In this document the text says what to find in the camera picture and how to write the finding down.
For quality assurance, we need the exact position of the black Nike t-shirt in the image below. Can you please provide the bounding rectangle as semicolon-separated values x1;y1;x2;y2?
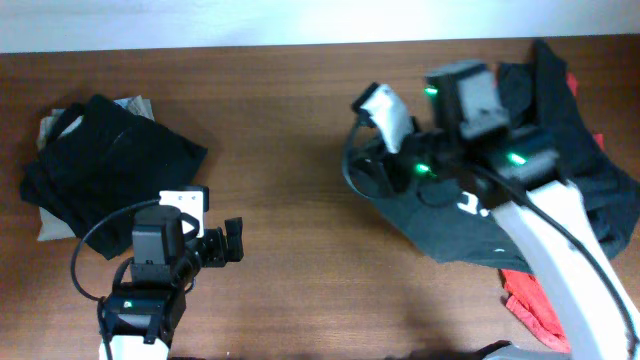
342;40;639;272

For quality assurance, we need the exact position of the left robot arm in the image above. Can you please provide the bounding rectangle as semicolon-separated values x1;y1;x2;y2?
98;205;244;359

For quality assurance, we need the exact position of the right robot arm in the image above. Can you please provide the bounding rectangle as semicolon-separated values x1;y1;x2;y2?
342;60;639;359

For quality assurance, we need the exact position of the folded black garment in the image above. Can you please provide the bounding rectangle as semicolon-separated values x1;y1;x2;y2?
19;95;207;259

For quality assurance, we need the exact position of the folded beige garment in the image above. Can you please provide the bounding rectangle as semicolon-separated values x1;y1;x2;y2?
36;95;155;242

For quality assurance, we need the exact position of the red printed t-shirt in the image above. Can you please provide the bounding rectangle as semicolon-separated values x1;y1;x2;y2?
497;64;606;353

